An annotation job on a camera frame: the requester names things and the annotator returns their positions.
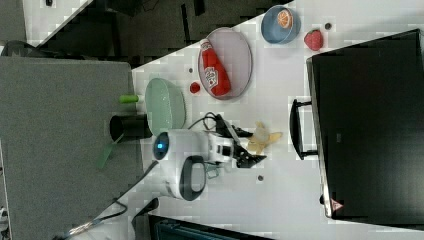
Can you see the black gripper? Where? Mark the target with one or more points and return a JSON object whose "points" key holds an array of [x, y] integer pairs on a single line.
{"points": [[243, 158]]}

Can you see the peeled plush banana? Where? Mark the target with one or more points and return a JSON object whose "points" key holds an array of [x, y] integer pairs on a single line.
{"points": [[262, 138]]}

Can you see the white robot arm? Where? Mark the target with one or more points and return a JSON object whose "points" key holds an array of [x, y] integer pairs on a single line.
{"points": [[182, 155]]}

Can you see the black toaster oven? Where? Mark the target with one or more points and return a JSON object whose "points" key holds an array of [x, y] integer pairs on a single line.
{"points": [[368, 111]]}

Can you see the mint green cup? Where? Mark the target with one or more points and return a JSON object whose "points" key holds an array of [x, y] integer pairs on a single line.
{"points": [[212, 170]]}

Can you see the red plush ketchup bottle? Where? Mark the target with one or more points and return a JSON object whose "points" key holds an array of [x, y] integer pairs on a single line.
{"points": [[215, 73]]}

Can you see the small red strawberry toy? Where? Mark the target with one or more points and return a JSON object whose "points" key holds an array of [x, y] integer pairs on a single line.
{"points": [[194, 87]]}

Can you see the mint green colander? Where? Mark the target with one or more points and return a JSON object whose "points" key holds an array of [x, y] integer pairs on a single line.
{"points": [[165, 106]]}

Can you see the grey oval plate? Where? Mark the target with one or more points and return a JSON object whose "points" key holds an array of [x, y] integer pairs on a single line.
{"points": [[234, 53]]}

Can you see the black pot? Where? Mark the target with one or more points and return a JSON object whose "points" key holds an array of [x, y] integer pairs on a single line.
{"points": [[128, 128]]}

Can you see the blue bowl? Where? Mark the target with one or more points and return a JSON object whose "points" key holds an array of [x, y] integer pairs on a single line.
{"points": [[273, 33]]}

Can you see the large red strawberry toy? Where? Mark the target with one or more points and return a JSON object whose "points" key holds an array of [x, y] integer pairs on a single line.
{"points": [[314, 40]]}

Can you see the green slotted spatula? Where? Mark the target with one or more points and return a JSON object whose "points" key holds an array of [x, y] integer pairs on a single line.
{"points": [[107, 150]]}

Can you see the orange slice toy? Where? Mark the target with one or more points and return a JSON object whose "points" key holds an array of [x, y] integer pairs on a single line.
{"points": [[285, 19]]}

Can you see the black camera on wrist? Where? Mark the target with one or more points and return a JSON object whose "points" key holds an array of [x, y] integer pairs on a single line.
{"points": [[225, 129]]}

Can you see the blue metal frame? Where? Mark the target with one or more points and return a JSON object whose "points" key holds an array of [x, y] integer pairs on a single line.
{"points": [[179, 230]]}

